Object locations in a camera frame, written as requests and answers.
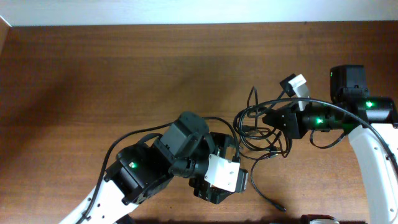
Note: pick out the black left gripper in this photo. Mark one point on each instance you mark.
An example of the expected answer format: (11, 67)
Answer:
(201, 190)

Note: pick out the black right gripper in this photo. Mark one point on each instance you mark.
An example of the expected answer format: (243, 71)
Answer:
(291, 124)

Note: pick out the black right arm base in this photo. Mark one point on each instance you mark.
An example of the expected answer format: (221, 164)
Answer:
(318, 219)

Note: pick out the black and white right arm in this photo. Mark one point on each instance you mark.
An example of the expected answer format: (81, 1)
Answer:
(369, 122)

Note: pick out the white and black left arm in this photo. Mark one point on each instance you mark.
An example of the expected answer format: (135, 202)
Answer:
(187, 149)

